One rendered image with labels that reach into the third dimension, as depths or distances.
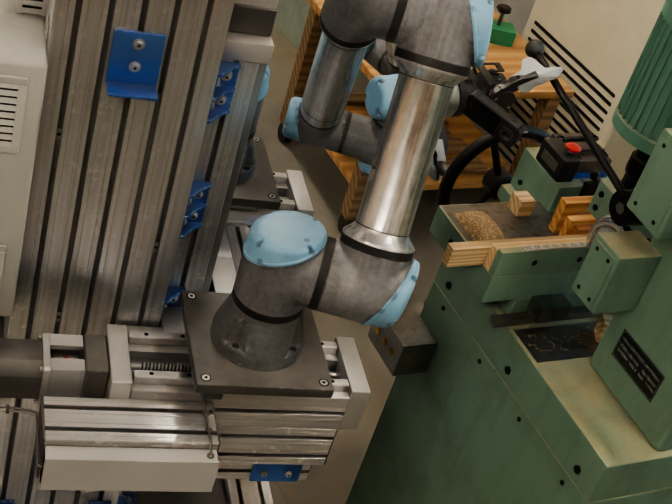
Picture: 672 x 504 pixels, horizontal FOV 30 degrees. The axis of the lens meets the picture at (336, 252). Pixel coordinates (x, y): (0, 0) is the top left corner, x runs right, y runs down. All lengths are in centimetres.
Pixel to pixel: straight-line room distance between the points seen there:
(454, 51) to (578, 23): 216
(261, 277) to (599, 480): 66
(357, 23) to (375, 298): 41
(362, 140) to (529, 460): 64
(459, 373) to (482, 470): 19
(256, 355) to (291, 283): 14
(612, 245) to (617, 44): 183
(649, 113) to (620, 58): 167
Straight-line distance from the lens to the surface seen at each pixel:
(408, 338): 246
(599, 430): 217
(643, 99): 219
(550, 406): 221
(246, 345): 196
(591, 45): 394
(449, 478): 251
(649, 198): 201
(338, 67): 198
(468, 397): 241
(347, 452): 308
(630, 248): 210
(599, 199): 235
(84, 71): 185
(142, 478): 196
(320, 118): 212
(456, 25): 184
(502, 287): 224
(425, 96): 186
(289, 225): 190
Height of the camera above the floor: 214
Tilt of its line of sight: 35 degrees down
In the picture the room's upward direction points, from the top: 18 degrees clockwise
